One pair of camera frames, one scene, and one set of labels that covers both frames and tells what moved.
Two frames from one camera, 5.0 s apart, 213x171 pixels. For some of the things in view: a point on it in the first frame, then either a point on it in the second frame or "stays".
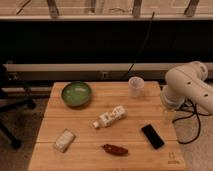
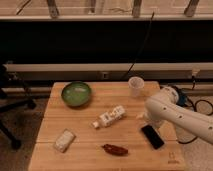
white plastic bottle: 108,117 stays
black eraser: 152,136 stays
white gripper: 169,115 to 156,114
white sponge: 64,141 stays
